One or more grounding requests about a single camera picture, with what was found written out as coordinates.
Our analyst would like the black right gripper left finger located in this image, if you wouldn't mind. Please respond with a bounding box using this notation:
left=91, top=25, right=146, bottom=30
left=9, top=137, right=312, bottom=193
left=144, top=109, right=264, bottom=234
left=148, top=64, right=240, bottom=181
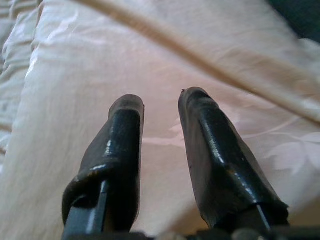
left=61, top=94, right=146, bottom=236

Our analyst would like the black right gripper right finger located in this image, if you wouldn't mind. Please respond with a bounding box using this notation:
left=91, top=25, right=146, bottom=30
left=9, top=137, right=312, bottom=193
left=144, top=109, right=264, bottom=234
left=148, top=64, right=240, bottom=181
left=177, top=86, right=290, bottom=232

